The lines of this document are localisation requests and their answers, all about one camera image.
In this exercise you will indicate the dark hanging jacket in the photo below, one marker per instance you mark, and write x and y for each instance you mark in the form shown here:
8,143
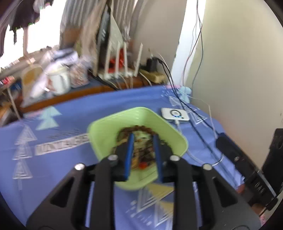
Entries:
19,14

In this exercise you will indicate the clear plastic jar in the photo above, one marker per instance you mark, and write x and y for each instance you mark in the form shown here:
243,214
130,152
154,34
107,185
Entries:
79,74

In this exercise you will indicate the grey right curtain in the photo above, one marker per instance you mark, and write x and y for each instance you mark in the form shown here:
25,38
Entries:
77,13

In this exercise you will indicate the white power bank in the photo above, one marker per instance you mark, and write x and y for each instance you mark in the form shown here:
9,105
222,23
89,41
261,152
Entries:
172,114

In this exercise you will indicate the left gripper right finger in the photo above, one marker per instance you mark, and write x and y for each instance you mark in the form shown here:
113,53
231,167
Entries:
202,198

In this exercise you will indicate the covered black monitor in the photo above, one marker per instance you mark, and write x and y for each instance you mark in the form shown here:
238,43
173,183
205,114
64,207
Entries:
99,29

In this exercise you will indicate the wooden desk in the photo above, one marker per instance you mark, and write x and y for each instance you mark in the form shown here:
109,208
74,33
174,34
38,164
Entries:
94,87

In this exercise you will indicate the colourful beaded jewelry pile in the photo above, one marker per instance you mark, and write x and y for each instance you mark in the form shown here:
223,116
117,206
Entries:
143,154

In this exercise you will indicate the white enamel mug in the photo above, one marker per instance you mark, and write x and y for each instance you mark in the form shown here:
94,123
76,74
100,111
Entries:
59,82

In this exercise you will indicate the green plastic basket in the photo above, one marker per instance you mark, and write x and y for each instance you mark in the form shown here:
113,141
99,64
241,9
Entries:
103,137

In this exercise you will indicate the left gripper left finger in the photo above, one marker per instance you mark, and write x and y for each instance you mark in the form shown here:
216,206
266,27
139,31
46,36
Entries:
89,189

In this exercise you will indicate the black power adapter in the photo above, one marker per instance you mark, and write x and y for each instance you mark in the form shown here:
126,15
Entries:
151,64

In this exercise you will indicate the beige power strip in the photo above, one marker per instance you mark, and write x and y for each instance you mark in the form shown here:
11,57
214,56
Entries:
155,77

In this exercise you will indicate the white wifi router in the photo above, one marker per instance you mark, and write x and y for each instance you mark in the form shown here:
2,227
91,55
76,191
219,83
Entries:
116,63

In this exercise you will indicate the white yellow chair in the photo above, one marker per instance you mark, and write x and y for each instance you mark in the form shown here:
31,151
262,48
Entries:
29,77

